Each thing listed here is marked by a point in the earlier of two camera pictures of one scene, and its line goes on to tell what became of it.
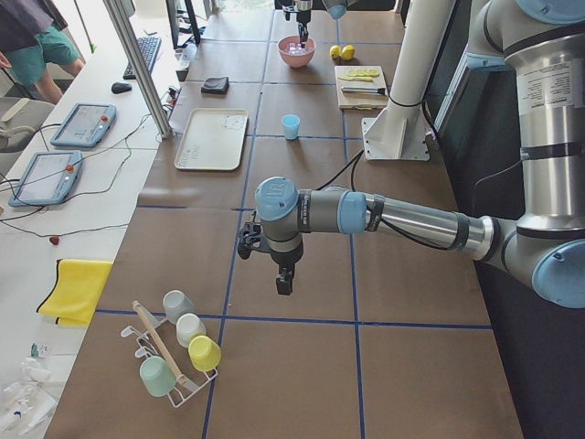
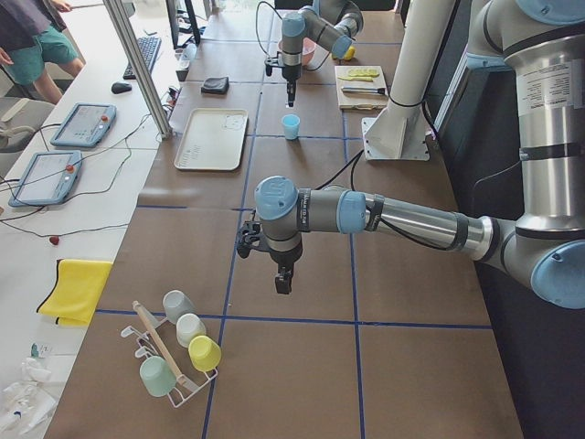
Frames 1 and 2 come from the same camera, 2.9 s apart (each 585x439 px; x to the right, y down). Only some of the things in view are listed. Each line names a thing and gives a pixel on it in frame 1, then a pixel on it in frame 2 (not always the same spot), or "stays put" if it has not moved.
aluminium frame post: x=118 y=16 stays put
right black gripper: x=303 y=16 -> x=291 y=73
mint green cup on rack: x=157 y=376 stays put
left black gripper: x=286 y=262 stays put
